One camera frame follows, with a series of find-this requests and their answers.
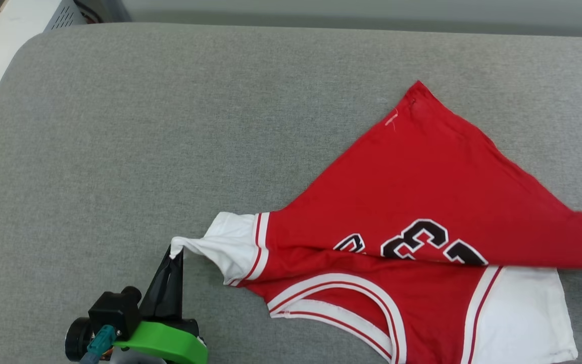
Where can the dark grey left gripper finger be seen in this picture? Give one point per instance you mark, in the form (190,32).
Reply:
(178,293)
(157,296)

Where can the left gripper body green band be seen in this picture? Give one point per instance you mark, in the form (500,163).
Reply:
(170,341)

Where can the red white basketball jersey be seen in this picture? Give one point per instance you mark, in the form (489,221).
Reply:
(422,192)

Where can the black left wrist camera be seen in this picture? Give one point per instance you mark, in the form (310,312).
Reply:
(111,313)

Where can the white partition screen grey frame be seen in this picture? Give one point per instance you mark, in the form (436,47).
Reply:
(372,12)

